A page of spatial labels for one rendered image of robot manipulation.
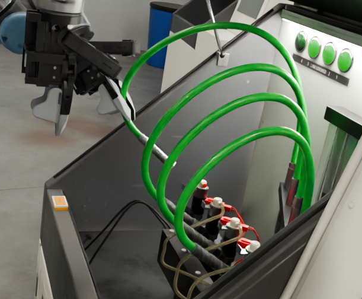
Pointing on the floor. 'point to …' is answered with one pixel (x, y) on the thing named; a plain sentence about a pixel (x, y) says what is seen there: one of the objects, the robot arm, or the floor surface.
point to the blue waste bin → (160, 29)
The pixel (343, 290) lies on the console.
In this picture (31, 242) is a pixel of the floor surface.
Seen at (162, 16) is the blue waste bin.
